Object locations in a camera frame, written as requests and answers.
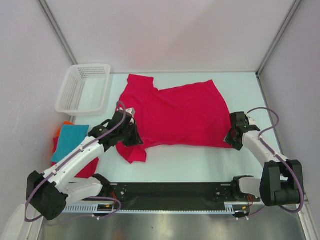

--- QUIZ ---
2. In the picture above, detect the crimson red t shirt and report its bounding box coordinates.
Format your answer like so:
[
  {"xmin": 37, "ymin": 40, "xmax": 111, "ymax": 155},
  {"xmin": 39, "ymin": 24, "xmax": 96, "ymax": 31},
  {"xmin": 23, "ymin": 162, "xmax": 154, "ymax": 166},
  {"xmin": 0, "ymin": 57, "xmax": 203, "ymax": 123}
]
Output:
[{"xmin": 116, "ymin": 74, "xmax": 231, "ymax": 164}]

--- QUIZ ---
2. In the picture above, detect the white perforated plastic basket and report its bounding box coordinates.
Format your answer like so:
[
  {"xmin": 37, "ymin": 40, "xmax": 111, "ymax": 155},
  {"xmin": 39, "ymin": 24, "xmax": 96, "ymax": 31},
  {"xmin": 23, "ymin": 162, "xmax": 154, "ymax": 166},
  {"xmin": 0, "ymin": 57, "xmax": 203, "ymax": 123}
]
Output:
[{"xmin": 55, "ymin": 63, "xmax": 111, "ymax": 117}]

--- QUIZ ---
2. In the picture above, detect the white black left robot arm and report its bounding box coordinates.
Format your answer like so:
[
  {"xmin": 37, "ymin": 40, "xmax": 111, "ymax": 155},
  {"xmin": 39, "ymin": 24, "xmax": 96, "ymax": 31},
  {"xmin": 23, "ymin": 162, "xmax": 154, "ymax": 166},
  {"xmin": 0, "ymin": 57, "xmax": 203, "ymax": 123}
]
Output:
[{"xmin": 25, "ymin": 108, "xmax": 143, "ymax": 221}]

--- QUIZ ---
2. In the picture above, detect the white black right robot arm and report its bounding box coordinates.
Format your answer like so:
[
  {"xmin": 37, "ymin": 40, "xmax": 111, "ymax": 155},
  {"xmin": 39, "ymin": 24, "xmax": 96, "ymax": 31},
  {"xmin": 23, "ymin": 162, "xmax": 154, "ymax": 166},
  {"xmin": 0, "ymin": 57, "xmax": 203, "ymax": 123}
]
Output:
[{"xmin": 224, "ymin": 112, "xmax": 305, "ymax": 213}]

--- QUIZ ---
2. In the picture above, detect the red folded t shirt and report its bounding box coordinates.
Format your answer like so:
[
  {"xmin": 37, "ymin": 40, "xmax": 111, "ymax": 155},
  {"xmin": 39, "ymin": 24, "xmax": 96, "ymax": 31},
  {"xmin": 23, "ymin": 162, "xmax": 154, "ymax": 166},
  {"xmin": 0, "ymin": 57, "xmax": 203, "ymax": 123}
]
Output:
[{"xmin": 50, "ymin": 137, "xmax": 99, "ymax": 179}]

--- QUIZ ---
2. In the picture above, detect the teal folded t shirt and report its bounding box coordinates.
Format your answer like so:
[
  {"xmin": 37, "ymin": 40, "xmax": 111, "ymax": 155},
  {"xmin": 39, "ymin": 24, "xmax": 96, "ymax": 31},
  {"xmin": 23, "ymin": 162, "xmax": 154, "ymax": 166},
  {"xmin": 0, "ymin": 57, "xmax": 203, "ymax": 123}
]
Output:
[{"xmin": 51, "ymin": 124, "xmax": 89, "ymax": 163}]

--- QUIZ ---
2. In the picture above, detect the orange folded t shirt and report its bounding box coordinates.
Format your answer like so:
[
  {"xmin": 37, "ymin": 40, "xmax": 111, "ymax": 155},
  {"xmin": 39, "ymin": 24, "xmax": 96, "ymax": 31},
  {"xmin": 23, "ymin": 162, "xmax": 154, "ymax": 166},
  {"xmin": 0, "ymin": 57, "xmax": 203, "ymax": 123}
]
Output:
[{"xmin": 52, "ymin": 121, "xmax": 74, "ymax": 154}]

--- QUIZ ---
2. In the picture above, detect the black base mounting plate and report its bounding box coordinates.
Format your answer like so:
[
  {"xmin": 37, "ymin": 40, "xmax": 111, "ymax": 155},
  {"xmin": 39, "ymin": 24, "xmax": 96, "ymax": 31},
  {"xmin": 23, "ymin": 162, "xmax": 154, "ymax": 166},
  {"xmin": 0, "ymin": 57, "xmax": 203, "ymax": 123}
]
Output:
[{"xmin": 97, "ymin": 182, "xmax": 260, "ymax": 212}]

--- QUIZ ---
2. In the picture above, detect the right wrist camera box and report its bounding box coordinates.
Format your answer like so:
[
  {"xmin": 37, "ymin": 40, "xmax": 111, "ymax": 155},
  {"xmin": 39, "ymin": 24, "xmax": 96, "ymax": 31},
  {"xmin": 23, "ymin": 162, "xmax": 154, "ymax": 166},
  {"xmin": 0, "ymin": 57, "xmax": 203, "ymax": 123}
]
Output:
[{"xmin": 246, "ymin": 115, "xmax": 257, "ymax": 125}]

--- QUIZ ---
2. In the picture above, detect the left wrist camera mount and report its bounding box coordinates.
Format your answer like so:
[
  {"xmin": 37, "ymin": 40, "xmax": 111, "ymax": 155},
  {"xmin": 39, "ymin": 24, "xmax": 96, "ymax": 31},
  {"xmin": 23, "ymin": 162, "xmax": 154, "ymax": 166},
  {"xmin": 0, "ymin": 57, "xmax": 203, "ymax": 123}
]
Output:
[{"xmin": 125, "ymin": 107, "xmax": 136, "ymax": 118}]

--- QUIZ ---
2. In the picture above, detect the aluminium frame rail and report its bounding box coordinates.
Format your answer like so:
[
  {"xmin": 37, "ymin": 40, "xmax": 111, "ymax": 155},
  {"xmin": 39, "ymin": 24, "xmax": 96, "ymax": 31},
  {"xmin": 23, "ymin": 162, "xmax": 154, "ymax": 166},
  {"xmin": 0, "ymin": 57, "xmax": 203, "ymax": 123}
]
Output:
[{"xmin": 39, "ymin": 182, "xmax": 311, "ymax": 205}]

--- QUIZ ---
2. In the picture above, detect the white slotted cable duct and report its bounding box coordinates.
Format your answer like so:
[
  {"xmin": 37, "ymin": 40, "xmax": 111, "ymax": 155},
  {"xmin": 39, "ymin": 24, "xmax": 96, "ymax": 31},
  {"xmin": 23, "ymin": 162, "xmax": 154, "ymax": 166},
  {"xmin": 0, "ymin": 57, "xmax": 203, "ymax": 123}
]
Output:
[{"xmin": 63, "ymin": 203, "xmax": 246, "ymax": 215}]

